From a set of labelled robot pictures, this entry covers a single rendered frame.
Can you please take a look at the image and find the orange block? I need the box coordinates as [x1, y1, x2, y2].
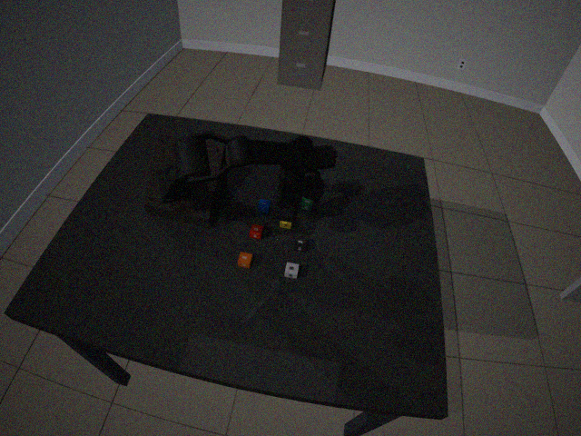
[238, 253, 252, 268]

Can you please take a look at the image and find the red block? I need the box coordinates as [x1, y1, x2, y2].
[249, 224, 263, 239]

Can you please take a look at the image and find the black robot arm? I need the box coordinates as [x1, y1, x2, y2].
[156, 131, 337, 204]

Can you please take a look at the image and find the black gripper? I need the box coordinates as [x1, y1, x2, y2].
[271, 171, 303, 223]

